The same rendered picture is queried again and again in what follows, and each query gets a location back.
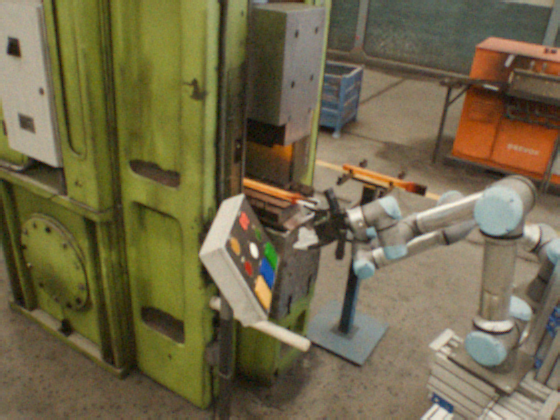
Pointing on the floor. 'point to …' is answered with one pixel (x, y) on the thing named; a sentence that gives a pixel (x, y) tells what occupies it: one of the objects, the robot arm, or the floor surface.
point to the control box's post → (225, 357)
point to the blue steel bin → (341, 95)
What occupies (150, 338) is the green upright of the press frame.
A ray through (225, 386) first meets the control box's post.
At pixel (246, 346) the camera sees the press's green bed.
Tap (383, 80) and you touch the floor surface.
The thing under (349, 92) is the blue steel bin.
